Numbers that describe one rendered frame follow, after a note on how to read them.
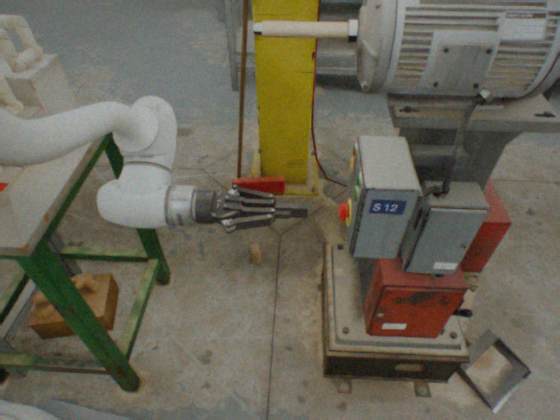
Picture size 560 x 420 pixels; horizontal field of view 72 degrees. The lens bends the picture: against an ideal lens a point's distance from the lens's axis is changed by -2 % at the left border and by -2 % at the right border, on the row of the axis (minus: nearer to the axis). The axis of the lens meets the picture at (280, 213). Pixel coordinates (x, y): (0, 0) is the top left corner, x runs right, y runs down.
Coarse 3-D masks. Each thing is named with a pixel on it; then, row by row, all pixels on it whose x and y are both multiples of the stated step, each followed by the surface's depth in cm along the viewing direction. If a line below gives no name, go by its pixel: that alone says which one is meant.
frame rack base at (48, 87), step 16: (0, 64) 104; (48, 64) 105; (16, 80) 99; (32, 80) 99; (48, 80) 105; (64, 80) 112; (16, 96) 102; (32, 96) 102; (48, 96) 106; (64, 96) 113; (48, 112) 107
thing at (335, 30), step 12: (264, 24) 81; (276, 24) 81; (288, 24) 80; (300, 24) 80; (312, 24) 80; (324, 24) 80; (336, 24) 80; (348, 24) 80; (264, 36) 82; (276, 36) 82; (288, 36) 82; (300, 36) 82; (312, 36) 81; (324, 36) 81; (336, 36) 81
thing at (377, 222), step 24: (360, 144) 75; (384, 144) 75; (360, 168) 72; (384, 168) 70; (408, 168) 70; (360, 192) 69; (384, 192) 67; (408, 192) 67; (432, 192) 89; (360, 216) 72; (384, 216) 72; (408, 216) 71; (360, 240) 77; (384, 240) 76
